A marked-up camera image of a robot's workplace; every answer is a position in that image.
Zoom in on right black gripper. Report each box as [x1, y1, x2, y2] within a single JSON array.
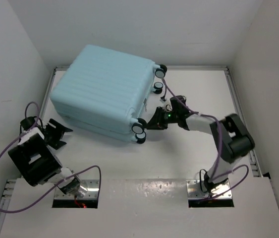
[[145, 106, 179, 130]]

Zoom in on light blue suitcase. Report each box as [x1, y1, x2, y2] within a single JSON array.
[[50, 45, 159, 142]]

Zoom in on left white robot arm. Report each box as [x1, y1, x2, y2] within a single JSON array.
[[8, 117, 81, 194]]

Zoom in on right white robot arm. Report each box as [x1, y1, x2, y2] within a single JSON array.
[[145, 95, 255, 192]]

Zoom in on suitcase wheel far left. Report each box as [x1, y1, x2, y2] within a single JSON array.
[[131, 118, 147, 134]]

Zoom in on suitcase wheel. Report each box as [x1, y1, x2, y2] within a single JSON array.
[[135, 132, 147, 144], [153, 82, 164, 94], [155, 64, 167, 79], [131, 118, 147, 134]]

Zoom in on suitcase wheel front left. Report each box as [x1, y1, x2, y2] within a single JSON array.
[[153, 82, 164, 94]]

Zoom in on suitcase wheel front right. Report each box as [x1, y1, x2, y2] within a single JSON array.
[[155, 64, 167, 79]]

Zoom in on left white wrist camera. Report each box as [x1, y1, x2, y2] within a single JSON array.
[[19, 124, 41, 135]]

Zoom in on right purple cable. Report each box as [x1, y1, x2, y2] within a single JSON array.
[[160, 77, 250, 201]]

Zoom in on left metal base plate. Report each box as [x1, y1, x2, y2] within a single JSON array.
[[54, 179, 100, 200]]

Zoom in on metal base plate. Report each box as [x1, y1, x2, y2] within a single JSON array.
[[186, 179, 232, 200], [54, 179, 100, 200]]

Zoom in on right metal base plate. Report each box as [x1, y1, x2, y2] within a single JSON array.
[[186, 179, 232, 200]]

